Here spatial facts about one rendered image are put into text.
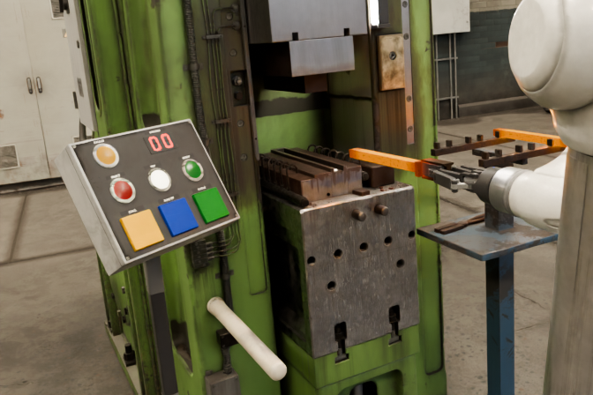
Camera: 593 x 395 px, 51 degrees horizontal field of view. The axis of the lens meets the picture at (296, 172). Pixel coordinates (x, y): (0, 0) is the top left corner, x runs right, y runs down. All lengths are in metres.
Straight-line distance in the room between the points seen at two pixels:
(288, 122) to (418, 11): 0.59
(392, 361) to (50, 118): 5.46
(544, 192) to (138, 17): 1.40
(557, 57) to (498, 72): 9.06
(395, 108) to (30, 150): 5.39
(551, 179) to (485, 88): 8.38
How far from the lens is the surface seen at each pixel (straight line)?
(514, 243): 1.86
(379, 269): 1.88
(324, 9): 1.75
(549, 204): 1.14
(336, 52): 1.76
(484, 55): 9.47
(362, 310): 1.89
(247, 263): 1.90
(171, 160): 1.48
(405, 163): 1.49
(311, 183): 1.76
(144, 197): 1.39
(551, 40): 0.58
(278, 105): 2.21
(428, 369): 2.44
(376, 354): 1.99
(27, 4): 6.94
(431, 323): 2.36
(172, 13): 1.73
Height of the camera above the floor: 1.39
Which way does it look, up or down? 13 degrees down
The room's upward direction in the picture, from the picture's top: 5 degrees counter-clockwise
